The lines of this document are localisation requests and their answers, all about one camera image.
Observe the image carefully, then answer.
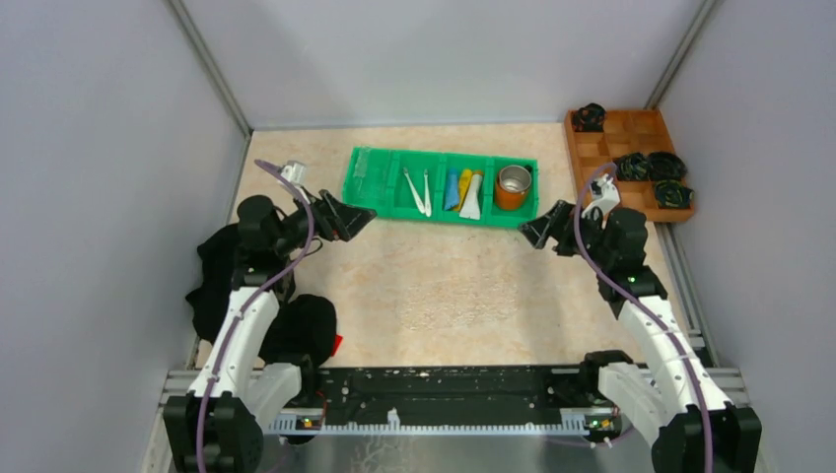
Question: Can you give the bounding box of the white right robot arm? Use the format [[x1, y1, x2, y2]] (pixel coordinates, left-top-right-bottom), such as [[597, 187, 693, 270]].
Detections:
[[518, 200, 762, 472]]

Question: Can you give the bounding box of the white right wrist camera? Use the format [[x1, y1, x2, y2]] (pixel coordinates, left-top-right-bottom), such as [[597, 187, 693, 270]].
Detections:
[[581, 173, 621, 222]]

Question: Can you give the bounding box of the black coiled cable middle right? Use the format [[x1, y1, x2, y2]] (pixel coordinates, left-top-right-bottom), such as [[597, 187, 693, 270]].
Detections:
[[646, 151, 688, 182]]

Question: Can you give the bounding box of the red tag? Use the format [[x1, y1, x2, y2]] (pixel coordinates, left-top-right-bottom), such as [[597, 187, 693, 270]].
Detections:
[[330, 334, 343, 358]]

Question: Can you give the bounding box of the black coiled cable bottom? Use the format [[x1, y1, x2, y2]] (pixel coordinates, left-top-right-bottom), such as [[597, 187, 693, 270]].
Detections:
[[653, 179, 695, 210]]

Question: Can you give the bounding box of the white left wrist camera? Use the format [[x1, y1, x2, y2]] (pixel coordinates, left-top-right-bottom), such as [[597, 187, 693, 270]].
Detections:
[[280, 161, 308, 188]]

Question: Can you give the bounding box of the yellow toothpaste tube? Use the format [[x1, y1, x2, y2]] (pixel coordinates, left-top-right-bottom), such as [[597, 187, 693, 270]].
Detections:
[[453, 169, 473, 212]]

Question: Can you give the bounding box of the black coiled cable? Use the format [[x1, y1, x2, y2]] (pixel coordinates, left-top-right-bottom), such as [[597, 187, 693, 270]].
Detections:
[[653, 179, 695, 210], [646, 151, 688, 182], [572, 102, 607, 133], [613, 152, 653, 183]]

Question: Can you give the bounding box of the blue toothpaste tube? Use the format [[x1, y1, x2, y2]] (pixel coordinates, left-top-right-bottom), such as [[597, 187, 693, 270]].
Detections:
[[444, 169, 460, 211]]

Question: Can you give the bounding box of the black coiled cable top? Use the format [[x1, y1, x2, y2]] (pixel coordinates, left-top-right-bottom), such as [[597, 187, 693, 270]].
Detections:
[[572, 102, 607, 133]]

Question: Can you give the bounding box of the brown wooden compartment tray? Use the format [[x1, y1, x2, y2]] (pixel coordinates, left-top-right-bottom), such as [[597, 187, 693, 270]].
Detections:
[[564, 105, 696, 223]]

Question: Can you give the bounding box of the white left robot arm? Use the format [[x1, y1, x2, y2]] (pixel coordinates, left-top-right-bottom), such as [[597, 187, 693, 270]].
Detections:
[[163, 189, 377, 472]]

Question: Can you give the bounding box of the clear textured plastic tray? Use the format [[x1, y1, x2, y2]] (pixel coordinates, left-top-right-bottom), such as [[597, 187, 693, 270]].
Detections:
[[346, 147, 390, 209]]

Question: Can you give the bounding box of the black coiled cable middle left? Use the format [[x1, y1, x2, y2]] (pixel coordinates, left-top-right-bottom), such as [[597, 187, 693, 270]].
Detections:
[[613, 152, 653, 183]]

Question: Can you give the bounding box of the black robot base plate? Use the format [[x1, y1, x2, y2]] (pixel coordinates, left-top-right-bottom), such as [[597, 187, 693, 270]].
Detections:
[[269, 366, 627, 439]]

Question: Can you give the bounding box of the black cloth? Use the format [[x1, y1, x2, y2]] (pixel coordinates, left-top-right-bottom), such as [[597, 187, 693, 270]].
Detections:
[[185, 224, 337, 367]]

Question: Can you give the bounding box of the white toothpaste tube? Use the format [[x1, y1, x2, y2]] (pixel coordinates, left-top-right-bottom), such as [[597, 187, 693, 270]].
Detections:
[[458, 170, 484, 221]]

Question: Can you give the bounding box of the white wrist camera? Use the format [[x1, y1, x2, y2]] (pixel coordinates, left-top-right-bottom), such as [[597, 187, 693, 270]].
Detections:
[[280, 161, 308, 188], [581, 173, 621, 222]]

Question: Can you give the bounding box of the green compartment bin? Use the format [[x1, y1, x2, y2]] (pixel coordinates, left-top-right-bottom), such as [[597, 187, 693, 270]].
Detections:
[[342, 147, 539, 229]]

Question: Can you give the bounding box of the steel cup orange sleeve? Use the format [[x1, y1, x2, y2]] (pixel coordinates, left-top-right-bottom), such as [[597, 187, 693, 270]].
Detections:
[[494, 165, 533, 211]]

